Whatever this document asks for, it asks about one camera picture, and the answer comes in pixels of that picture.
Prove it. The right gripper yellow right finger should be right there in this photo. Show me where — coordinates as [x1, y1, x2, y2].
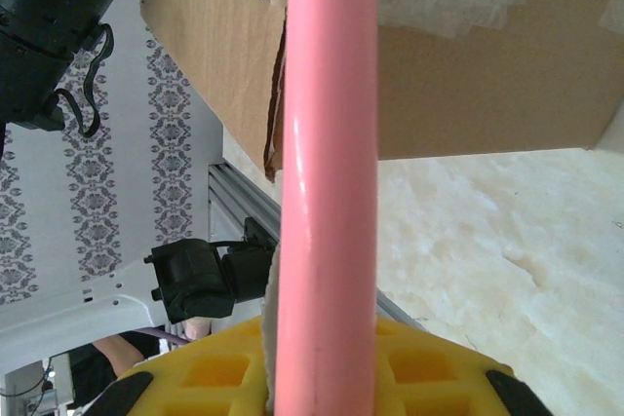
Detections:
[372, 316, 556, 416]

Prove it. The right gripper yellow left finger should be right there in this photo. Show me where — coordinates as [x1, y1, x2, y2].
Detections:
[89, 316, 280, 416]

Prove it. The pink utility knife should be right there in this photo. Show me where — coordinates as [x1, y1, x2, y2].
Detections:
[261, 0, 381, 416]

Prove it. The taped brown cardboard box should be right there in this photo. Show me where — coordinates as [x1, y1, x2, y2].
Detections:
[138, 0, 624, 184]

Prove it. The person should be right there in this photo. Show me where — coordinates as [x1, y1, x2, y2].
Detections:
[64, 316, 212, 410]

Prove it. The thin black gripper wire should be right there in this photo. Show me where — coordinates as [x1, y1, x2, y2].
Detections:
[54, 22, 117, 140]

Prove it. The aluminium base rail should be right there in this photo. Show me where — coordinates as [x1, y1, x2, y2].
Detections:
[206, 162, 431, 335]

